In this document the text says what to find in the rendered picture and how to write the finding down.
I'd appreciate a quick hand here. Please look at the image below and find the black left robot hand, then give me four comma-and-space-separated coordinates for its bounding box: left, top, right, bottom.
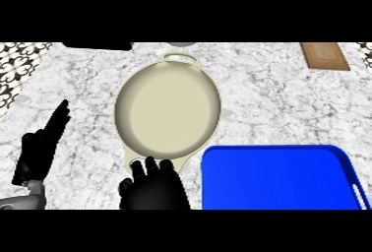
11, 98, 73, 187

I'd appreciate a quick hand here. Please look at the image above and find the black appliance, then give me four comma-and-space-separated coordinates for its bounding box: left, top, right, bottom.
61, 41, 135, 52

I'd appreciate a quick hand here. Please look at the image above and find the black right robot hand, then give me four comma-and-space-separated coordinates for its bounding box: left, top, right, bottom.
119, 156, 193, 211

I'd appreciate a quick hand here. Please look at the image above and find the cream oval pot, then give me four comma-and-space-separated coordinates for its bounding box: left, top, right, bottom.
114, 51, 225, 175

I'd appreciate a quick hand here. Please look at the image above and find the brown wooden board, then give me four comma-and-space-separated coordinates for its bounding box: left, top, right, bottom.
300, 41, 352, 72

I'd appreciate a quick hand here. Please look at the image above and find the blue plastic tray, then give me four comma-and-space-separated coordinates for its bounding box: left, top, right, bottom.
201, 144, 372, 211

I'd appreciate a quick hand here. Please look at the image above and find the grey round object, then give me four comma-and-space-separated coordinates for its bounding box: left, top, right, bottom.
166, 41, 200, 48

